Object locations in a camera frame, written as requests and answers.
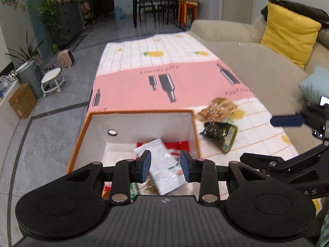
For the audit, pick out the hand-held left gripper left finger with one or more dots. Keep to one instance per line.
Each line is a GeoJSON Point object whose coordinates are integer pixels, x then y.
{"type": "Point", "coordinates": [146, 166]}

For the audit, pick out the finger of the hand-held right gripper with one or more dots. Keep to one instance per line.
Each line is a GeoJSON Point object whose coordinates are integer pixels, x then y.
{"type": "Point", "coordinates": [285, 121]}
{"type": "Point", "coordinates": [262, 163]}

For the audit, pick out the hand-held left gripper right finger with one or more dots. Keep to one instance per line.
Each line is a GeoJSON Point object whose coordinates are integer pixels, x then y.
{"type": "Point", "coordinates": [184, 166]}

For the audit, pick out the white snack packet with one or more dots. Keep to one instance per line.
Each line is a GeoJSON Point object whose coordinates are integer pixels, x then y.
{"type": "Point", "coordinates": [164, 164]}

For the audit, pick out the red snack packet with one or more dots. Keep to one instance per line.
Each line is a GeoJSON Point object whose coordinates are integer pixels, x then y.
{"type": "Point", "coordinates": [180, 145]}

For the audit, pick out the clear green snack packet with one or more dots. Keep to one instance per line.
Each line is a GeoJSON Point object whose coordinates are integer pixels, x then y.
{"type": "Point", "coordinates": [135, 189]}

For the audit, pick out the orange box with white inside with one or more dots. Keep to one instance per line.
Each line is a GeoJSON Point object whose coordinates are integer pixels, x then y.
{"type": "Point", "coordinates": [144, 123]}

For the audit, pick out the dark green snack packet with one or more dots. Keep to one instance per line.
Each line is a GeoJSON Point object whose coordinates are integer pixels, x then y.
{"type": "Point", "coordinates": [218, 132]}

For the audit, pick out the brown speckled snack packet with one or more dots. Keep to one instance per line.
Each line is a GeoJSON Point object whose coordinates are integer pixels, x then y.
{"type": "Point", "coordinates": [216, 109]}

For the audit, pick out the smartphone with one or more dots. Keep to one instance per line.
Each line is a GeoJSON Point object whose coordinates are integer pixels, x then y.
{"type": "Point", "coordinates": [325, 100]}

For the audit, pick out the orange patterned snack packet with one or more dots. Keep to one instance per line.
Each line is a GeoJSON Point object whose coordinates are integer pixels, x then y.
{"type": "Point", "coordinates": [106, 190]}

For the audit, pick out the light blue cushion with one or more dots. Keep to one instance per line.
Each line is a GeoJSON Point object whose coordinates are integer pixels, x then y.
{"type": "Point", "coordinates": [316, 85]}

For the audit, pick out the beige sofa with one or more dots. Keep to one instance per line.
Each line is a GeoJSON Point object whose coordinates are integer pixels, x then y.
{"type": "Point", "coordinates": [257, 61]}

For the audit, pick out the printed pink white tablecloth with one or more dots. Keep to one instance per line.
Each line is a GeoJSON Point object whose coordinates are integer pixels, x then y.
{"type": "Point", "coordinates": [180, 82]}

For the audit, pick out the yellow cushion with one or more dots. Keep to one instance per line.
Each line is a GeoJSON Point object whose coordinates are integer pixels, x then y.
{"type": "Point", "coordinates": [287, 30]}

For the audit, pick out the grey striped cushion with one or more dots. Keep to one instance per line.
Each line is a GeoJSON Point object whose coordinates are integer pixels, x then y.
{"type": "Point", "coordinates": [324, 36]}

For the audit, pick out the dark blanket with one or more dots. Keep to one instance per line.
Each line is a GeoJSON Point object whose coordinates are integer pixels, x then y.
{"type": "Point", "coordinates": [308, 10]}

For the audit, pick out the white round stool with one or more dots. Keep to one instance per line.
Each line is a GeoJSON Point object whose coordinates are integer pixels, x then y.
{"type": "Point", "coordinates": [51, 77]}

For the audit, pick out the brown cardboard box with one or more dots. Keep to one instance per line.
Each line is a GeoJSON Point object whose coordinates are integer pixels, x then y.
{"type": "Point", "coordinates": [21, 101]}

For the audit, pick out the grey trash bin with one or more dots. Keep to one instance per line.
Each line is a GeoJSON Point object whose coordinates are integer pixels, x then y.
{"type": "Point", "coordinates": [30, 79]}

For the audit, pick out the orange plastic stool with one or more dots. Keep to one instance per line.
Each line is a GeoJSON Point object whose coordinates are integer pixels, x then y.
{"type": "Point", "coordinates": [189, 5]}

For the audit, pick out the white side cabinet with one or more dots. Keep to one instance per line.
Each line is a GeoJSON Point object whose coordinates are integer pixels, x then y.
{"type": "Point", "coordinates": [3, 113]}

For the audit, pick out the dark grey cabinet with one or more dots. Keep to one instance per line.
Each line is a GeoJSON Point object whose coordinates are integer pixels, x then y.
{"type": "Point", "coordinates": [68, 23]}

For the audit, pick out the long-leaf potted plant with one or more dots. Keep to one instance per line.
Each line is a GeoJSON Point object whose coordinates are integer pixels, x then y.
{"type": "Point", "coordinates": [25, 52]}

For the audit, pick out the cluttered dark shelf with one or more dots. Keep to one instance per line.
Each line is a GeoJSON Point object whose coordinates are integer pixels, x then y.
{"type": "Point", "coordinates": [87, 10]}

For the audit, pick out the green ivy plant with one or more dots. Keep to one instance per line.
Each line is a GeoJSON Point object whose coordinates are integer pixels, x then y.
{"type": "Point", "coordinates": [48, 12]}

